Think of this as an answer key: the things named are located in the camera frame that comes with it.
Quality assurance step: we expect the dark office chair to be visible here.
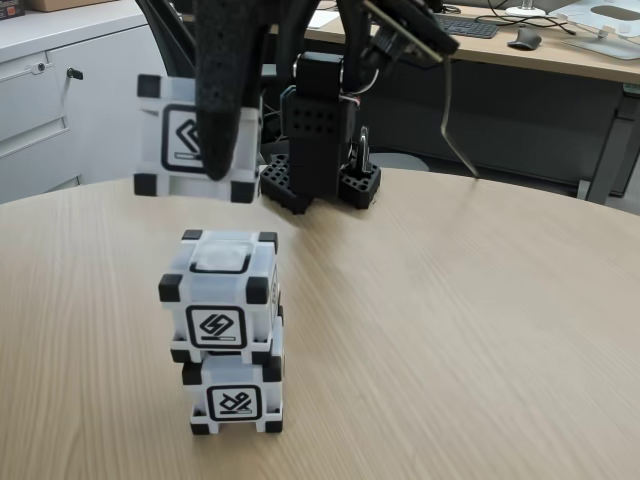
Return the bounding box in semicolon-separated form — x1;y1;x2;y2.
134;0;431;174

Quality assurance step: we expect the white cube zigzag symbol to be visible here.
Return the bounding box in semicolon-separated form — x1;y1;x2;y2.
157;229;281;365

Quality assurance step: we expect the dark computer mouse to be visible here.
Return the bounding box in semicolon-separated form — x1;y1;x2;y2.
507;25;544;51

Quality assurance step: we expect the red white black servo cable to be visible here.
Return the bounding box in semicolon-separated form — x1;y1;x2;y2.
343;63;382;107

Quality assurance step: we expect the black keyboard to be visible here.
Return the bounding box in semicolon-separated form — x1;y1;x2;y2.
432;12;501;40

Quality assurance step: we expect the white filing cabinet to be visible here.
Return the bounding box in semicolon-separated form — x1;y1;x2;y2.
0;9;174;204

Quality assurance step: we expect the light wood office desk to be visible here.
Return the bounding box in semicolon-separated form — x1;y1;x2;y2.
269;0;640;206

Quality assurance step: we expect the white cube crossed-loop symbol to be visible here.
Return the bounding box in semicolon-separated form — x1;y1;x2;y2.
180;302;287;436

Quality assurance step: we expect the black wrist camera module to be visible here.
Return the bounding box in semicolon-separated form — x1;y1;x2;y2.
362;0;461;65

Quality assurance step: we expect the grey camera cable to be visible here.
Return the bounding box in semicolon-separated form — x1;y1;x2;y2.
438;53;482;179

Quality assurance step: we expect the white cube double-diamond symbol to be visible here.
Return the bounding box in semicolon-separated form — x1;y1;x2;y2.
132;73;264;204

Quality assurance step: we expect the silver laptop stand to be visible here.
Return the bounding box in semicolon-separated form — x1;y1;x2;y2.
562;2;640;61

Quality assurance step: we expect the white round stand base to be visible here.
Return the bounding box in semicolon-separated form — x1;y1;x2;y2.
503;0;549;16

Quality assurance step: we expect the white paper sheet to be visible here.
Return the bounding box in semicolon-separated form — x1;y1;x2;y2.
305;8;342;30

